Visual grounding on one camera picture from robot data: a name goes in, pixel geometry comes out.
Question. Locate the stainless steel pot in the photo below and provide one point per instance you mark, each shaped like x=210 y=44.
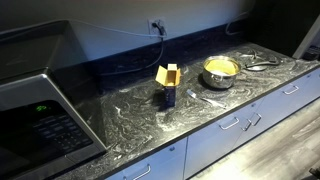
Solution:
x=220 y=71

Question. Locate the glass pot lid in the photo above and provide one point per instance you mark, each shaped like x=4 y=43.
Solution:
x=254 y=62

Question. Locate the blue pasta box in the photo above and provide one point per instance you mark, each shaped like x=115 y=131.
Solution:
x=169 y=78

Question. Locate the silver fork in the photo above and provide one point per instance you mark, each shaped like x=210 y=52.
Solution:
x=212 y=102

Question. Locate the white cabinet drawer front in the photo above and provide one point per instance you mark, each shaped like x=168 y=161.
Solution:
x=276 y=106
x=211 y=142
x=166 y=164

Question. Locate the stainless steel microwave oven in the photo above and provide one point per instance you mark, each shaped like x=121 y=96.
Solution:
x=50 y=118

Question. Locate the white wall power outlet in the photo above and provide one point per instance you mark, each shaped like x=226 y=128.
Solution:
x=157 y=27

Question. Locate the silver drawer handle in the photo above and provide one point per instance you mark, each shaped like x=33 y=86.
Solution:
x=136 y=172
x=247 y=126
x=255 y=119
x=231 y=123
x=291 y=90

